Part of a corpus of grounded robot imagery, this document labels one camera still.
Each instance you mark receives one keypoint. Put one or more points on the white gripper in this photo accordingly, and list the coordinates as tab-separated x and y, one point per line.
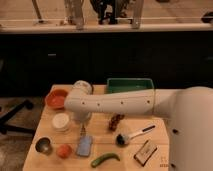
82	118

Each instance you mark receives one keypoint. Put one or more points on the silver metal fork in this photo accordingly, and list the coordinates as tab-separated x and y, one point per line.
83	130

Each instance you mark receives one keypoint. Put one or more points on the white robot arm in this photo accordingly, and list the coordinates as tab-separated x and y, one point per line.
189	111

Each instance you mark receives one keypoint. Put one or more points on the white paper cup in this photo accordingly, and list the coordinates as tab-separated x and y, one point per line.
60	122

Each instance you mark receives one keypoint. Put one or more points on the small steel cup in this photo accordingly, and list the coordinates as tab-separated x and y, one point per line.
43	145

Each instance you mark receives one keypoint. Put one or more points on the blue sponge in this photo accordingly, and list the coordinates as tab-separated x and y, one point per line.
84	146

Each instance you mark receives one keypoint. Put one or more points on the orange plastic bowl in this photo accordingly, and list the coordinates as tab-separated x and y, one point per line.
55	99

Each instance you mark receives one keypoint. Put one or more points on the orange tomato toy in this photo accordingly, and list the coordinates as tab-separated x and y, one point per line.
63	151

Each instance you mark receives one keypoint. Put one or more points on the green plastic tray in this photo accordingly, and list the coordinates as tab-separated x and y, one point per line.
116	85

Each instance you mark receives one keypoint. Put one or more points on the black white dish brush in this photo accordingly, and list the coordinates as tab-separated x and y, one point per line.
124	139

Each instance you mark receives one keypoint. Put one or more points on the dark brown card box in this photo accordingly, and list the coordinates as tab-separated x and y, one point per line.
145	152

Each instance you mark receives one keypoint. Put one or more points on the black office chair base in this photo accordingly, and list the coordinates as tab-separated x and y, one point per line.
5	127

